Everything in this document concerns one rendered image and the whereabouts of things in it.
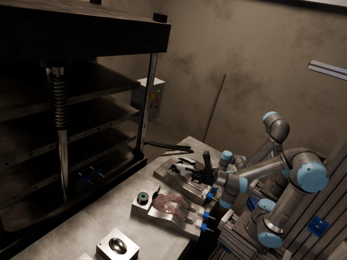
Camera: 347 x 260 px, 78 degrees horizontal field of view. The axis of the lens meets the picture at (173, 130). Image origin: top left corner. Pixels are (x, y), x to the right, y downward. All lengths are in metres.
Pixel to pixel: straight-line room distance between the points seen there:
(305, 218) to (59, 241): 1.45
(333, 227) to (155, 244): 1.03
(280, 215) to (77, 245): 1.14
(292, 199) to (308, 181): 0.13
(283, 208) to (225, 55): 2.66
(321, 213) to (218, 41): 2.72
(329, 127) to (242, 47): 1.52
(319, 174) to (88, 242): 1.29
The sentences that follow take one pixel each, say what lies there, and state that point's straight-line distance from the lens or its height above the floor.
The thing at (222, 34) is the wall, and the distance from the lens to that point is 3.53.
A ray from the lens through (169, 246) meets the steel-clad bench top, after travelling 1.57.
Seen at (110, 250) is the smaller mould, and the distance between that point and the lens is 1.44.
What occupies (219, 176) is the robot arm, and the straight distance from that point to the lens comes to 1.09.
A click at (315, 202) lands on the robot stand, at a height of 1.35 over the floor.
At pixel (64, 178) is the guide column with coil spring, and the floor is 1.02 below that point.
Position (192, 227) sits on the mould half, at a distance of 1.62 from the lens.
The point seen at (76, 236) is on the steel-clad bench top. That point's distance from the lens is 1.59.
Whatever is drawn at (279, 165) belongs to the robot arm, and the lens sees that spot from 1.20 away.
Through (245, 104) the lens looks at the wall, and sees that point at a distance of 3.42.
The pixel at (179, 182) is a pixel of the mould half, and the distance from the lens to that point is 1.82.
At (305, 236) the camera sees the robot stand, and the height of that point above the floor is 1.11.
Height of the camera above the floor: 2.12
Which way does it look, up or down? 29 degrees down
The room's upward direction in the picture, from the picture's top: 13 degrees clockwise
